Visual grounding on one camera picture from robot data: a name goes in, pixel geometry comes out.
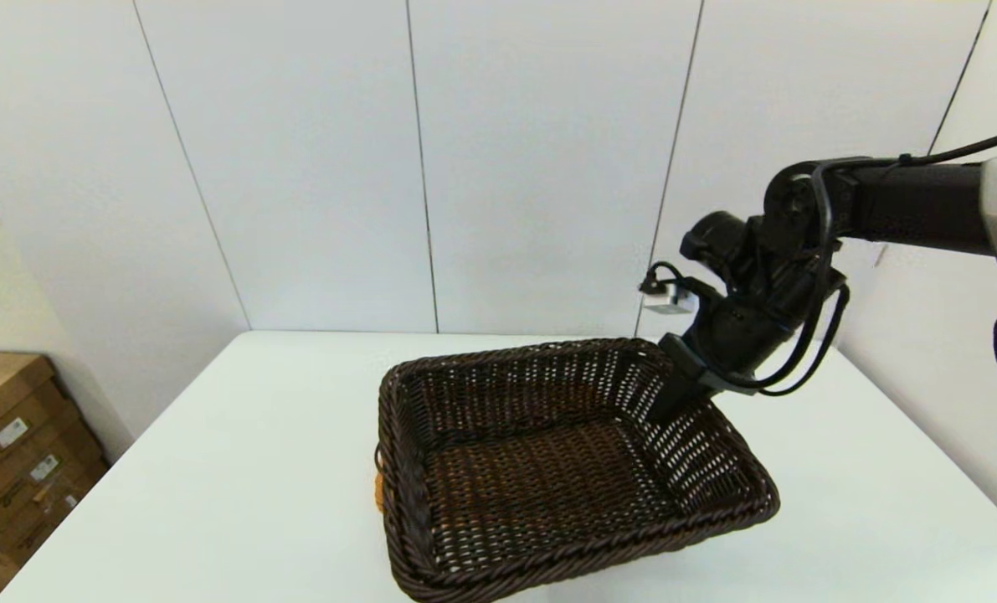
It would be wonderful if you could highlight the dark brown wicker basket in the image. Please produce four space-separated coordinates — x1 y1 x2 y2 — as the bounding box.
377 337 782 603

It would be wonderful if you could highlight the small silver right wrist camera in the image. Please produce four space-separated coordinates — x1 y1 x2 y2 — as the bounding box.
639 281 693 317

